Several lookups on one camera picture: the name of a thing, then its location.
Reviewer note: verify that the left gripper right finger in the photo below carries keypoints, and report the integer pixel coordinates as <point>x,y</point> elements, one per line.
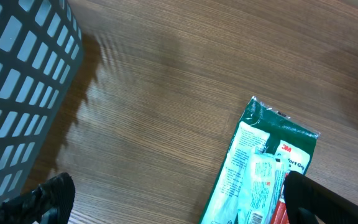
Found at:
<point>308,202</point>

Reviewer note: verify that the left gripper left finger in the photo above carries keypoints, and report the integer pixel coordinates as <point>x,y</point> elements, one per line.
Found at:
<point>51,202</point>

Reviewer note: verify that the red white tube package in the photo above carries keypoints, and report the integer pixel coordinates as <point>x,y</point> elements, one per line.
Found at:
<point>280,213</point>

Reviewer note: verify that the green 3M gloves package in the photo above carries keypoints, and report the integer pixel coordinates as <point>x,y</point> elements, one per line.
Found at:
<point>261,129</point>

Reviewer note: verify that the teal toothbrush package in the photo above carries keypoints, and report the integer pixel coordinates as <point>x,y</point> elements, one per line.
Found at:
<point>262,182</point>

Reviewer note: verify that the grey plastic mesh basket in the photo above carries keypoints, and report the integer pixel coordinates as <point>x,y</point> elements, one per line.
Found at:
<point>40,52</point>

